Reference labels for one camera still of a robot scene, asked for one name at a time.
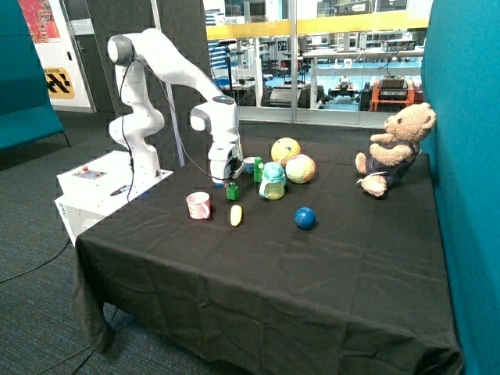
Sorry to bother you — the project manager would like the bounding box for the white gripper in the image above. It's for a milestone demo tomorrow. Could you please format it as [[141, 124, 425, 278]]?
[[208, 141, 244, 188]]

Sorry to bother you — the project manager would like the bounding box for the green toy block front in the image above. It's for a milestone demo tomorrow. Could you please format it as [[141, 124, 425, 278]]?
[[226, 182, 239, 201]]

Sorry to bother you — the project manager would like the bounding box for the green toy block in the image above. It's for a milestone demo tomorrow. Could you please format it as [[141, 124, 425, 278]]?
[[254, 156, 263, 173], [226, 182, 239, 201], [253, 170, 263, 183]]

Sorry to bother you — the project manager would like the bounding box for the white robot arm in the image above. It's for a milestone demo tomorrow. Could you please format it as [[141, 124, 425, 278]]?
[[107, 28, 244, 183]]

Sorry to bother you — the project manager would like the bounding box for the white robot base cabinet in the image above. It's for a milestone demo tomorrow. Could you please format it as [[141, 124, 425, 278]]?
[[55, 151, 173, 244]]

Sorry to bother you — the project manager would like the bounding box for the yellow toy banana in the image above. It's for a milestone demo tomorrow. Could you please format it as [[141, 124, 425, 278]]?
[[230, 205, 243, 227]]

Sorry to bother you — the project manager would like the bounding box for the blue and white teacup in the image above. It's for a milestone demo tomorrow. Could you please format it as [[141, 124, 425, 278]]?
[[243, 156, 255, 174]]

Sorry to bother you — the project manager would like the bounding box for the pink white mug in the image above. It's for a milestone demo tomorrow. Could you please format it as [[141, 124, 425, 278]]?
[[186, 191, 211, 220]]

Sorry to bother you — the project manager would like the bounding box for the green toy block back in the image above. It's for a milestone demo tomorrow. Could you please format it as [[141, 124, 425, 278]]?
[[253, 170, 263, 183]]

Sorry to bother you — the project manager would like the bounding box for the teal yellow sippy cup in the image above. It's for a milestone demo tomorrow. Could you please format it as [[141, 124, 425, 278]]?
[[259, 162, 287, 200]]

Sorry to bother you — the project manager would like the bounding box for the yellow smiley plush ball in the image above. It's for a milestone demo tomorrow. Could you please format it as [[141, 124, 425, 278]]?
[[270, 137, 302, 166]]

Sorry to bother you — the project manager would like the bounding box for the pastel plush ball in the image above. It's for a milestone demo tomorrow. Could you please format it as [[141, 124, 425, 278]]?
[[285, 154, 316, 184]]

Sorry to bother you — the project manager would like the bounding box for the blue ball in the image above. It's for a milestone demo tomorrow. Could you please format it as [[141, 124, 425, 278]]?
[[294, 207, 316, 230]]

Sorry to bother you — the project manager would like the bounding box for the black tablecloth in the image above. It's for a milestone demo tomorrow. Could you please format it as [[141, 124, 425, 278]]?
[[71, 143, 464, 374]]

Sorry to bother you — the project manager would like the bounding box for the white lab bench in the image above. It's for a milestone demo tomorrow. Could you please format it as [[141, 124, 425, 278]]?
[[297, 48, 423, 113]]

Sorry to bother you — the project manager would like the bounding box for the brown teddy bear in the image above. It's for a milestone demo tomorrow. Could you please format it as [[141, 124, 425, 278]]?
[[355, 102, 437, 198]]

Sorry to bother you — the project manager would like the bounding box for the yellow black hazard sign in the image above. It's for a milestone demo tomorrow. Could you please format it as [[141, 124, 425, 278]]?
[[44, 67, 75, 100]]

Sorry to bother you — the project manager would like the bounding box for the teal sofa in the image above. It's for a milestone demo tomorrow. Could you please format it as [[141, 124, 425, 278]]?
[[1, 1, 65, 150]]

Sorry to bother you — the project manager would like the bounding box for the red poster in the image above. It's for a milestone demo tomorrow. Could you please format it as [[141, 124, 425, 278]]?
[[18, 0, 62, 44]]

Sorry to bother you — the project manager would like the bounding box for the teal partition panel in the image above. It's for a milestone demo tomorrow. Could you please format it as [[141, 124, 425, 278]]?
[[421, 1, 499, 374]]

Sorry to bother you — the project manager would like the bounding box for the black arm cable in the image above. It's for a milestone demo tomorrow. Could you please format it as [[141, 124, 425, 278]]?
[[119, 58, 220, 202]]

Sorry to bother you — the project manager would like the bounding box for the black floor cable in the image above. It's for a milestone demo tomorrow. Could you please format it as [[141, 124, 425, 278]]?
[[0, 237, 72, 284]]

